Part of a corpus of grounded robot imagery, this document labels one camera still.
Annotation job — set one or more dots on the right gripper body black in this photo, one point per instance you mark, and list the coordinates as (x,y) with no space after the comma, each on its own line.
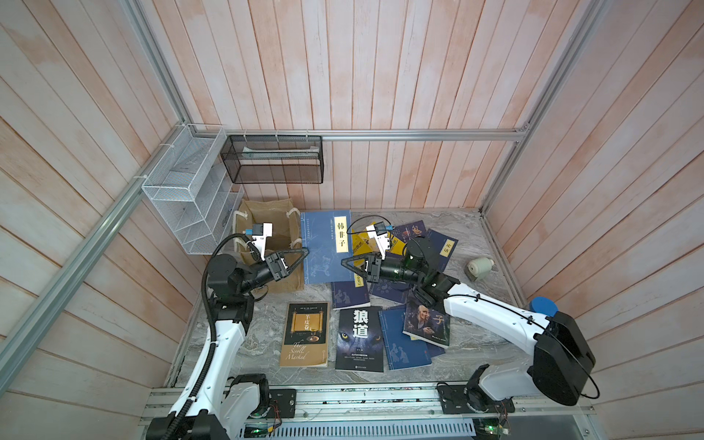
(377,270)

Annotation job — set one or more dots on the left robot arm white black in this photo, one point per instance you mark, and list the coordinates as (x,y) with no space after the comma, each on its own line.
(211,406)

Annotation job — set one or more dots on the blue book bottom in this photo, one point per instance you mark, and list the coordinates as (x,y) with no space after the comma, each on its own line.
(403,352)

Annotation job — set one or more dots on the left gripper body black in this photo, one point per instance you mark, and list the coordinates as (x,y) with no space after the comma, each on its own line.
(277,273)

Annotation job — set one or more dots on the clear tube blue cap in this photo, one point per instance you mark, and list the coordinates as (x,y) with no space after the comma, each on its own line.
(543,305)

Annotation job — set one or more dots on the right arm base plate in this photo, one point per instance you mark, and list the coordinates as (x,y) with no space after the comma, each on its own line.
(462,399)

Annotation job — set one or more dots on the black wolf book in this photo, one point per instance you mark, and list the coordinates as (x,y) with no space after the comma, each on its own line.
(360,340)

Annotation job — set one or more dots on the white wire mesh shelf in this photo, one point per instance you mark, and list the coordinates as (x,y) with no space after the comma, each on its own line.
(190,187)

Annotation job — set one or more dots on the purple book yellow label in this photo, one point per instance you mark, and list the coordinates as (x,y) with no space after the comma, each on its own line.
(346,295)

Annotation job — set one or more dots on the dark portrait book near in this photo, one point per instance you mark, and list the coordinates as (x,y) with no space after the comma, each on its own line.
(423,323)

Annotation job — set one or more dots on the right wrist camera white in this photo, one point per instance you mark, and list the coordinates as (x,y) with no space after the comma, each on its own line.
(380,234)

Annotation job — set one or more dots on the white tape roll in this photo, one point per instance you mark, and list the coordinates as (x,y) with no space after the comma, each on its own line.
(479,268)

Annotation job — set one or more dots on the aluminium frame bar back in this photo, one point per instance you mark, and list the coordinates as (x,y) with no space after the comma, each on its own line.
(471,134)

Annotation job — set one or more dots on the aluminium rail front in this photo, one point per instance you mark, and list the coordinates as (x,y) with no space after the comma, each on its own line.
(381,401)

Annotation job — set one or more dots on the brown canvas tote bag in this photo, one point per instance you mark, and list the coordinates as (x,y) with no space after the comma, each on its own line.
(286,235)

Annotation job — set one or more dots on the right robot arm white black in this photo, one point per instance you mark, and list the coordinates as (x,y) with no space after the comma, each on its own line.
(559,362)

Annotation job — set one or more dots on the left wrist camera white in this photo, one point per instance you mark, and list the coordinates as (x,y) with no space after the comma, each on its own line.
(258,235)

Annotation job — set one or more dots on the dark portrait book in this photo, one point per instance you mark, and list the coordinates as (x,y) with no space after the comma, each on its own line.
(423,323)
(415,234)

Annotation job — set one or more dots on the black mesh wall basket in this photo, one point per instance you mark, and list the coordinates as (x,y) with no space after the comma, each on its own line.
(274,159)

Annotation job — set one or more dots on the dark portrait book far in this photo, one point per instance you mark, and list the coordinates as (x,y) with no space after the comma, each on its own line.
(415,234)

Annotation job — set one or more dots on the blue book yellow label middle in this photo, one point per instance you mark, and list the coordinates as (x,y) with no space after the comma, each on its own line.
(393,291)

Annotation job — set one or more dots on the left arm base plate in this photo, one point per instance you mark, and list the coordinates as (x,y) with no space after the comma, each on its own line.
(282,404)

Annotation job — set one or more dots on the brown book Scroll Marked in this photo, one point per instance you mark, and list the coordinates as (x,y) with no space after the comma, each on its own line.
(305,337)

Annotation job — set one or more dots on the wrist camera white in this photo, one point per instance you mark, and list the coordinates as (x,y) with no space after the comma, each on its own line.
(258,235)
(380,234)

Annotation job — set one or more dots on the blue book Han Feizi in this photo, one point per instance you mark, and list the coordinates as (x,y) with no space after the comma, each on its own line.
(325,235)

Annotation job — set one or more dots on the yellow book left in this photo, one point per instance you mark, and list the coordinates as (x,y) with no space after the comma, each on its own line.
(362,243)

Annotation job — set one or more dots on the small blue book far right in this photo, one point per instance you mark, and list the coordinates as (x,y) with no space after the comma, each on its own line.
(444,246)

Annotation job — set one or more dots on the yellow book right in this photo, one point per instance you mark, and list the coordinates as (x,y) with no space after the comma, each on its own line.
(397,243)

